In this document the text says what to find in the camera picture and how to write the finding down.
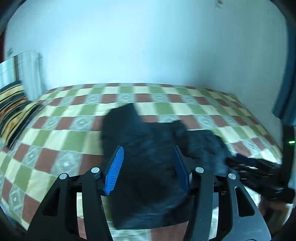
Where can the white pleated curtain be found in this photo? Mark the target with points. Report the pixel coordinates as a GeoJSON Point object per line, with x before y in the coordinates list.
{"type": "Point", "coordinates": [27, 71]}

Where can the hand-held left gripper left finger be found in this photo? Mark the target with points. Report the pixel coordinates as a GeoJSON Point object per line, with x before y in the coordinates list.
{"type": "Point", "coordinates": [114, 171]}

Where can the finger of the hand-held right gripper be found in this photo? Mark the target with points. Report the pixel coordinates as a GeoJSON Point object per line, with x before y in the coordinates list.
{"type": "Point", "coordinates": [252, 170]}

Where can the checkered bed sheet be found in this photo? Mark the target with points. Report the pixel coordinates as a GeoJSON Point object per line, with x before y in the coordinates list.
{"type": "Point", "coordinates": [69, 129]}

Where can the striped yellow black pillow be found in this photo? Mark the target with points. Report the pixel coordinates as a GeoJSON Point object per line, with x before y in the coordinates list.
{"type": "Point", "coordinates": [11, 104]}

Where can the black garment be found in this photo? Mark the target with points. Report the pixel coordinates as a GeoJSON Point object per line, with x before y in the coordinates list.
{"type": "Point", "coordinates": [148, 162]}

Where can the blue curtain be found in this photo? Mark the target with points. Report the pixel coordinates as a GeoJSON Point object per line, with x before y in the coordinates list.
{"type": "Point", "coordinates": [285, 76]}

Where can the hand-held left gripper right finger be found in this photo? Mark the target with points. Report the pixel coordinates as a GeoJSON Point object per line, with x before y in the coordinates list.
{"type": "Point", "coordinates": [182, 171]}

